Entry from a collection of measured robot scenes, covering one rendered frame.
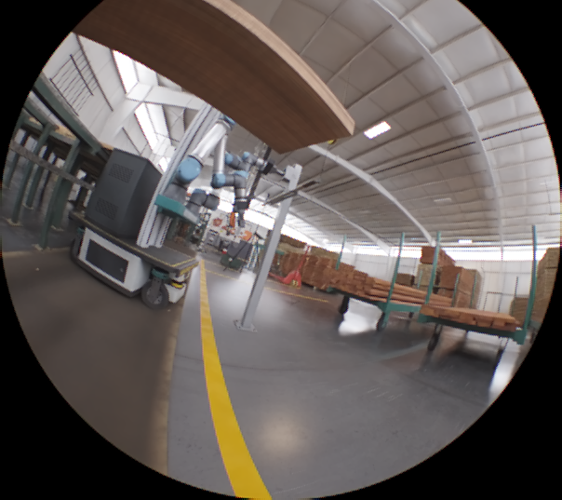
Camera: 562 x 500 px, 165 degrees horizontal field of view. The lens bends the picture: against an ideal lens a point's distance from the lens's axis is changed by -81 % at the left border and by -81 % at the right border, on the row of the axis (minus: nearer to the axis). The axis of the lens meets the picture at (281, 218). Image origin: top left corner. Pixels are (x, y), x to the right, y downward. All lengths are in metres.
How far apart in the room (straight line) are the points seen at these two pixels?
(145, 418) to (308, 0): 7.08
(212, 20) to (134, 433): 0.88
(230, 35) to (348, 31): 6.56
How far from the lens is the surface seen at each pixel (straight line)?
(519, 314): 9.38
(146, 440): 0.62
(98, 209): 1.44
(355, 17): 6.71
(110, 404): 0.68
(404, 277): 10.78
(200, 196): 1.64
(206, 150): 1.10
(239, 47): 0.41
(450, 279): 9.77
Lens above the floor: 0.55
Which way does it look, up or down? 12 degrees up
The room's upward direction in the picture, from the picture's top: 18 degrees clockwise
